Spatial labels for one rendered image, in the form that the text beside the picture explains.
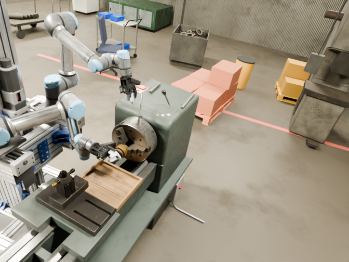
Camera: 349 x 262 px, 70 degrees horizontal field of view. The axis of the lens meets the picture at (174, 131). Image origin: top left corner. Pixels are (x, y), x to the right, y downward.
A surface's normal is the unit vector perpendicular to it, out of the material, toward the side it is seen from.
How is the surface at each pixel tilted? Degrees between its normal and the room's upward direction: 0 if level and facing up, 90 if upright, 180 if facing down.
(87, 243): 0
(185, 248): 0
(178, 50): 90
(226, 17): 90
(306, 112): 90
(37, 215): 0
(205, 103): 90
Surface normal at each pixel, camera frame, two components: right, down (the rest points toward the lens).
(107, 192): 0.15, -0.81
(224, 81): -0.48, 0.44
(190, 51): -0.16, 0.55
